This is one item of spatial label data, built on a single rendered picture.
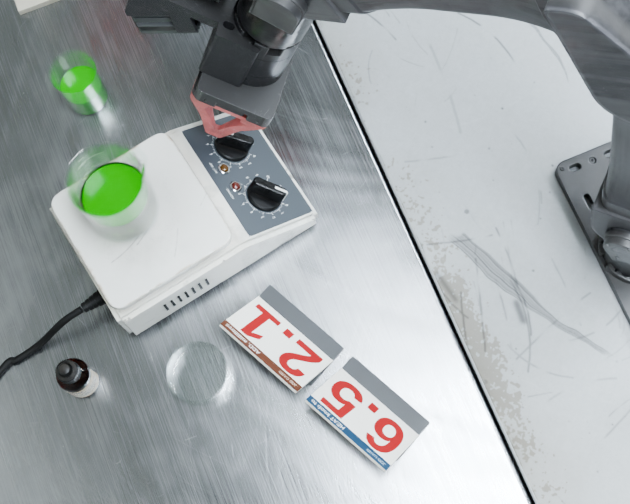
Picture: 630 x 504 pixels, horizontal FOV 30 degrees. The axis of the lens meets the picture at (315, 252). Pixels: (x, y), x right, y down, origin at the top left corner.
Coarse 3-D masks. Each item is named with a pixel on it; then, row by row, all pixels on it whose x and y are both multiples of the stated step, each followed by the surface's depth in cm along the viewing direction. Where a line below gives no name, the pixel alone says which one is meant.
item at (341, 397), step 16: (336, 384) 102; (352, 384) 102; (320, 400) 100; (336, 400) 100; (352, 400) 101; (368, 400) 102; (336, 416) 99; (352, 416) 100; (368, 416) 100; (384, 416) 101; (368, 432) 99; (384, 432) 100; (400, 432) 101; (384, 448) 99; (400, 448) 99
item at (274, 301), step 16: (272, 288) 106; (272, 304) 105; (288, 304) 105; (288, 320) 105; (304, 320) 105; (304, 336) 104; (320, 336) 104; (320, 352) 104; (336, 352) 104; (320, 368) 102; (288, 384) 99; (304, 384) 100
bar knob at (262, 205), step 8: (256, 184) 102; (264, 184) 102; (272, 184) 102; (248, 192) 102; (256, 192) 102; (264, 192) 102; (272, 192) 102; (280, 192) 102; (256, 200) 102; (264, 200) 103; (272, 200) 103; (280, 200) 103; (264, 208) 102; (272, 208) 103
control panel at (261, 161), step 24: (216, 120) 106; (192, 144) 103; (264, 144) 106; (216, 168) 103; (240, 168) 104; (264, 168) 105; (240, 192) 103; (288, 192) 105; (240, 216) 101; (264, 216) 102; (288, 216) 103
